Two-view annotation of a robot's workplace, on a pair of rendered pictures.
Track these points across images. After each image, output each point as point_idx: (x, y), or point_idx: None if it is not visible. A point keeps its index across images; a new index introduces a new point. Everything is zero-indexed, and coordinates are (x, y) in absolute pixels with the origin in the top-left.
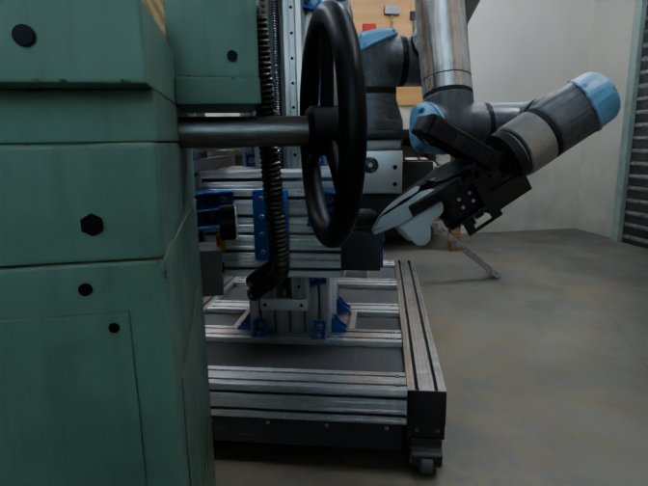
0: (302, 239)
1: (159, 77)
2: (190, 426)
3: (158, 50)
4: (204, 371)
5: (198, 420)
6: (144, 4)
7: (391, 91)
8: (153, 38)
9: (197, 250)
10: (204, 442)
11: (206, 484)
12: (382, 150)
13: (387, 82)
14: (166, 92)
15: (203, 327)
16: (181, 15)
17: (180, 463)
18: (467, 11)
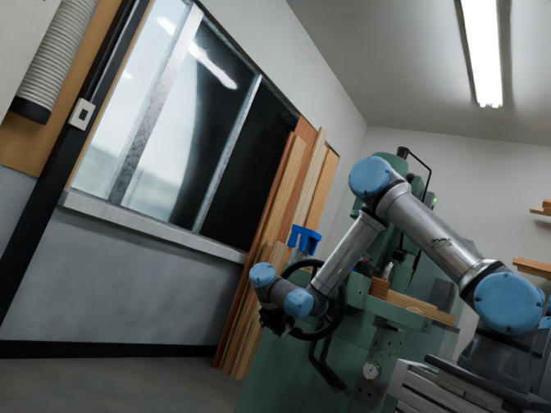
0: None
1: (296, 279)
2: (268, 355)
3: (299, 274)
4: (317, 402)
5: (281, 375)
6: (288, 265)
7: (480, 332)
8: (294, 271)
9: (347, 363)
10: (290, 404)
11: (280, 410)
12: (407, 360)
13: (478, 324)
14: (304, 284)
15: (334, 395)
16: None
17: (257, 347)
18: (418, 247)
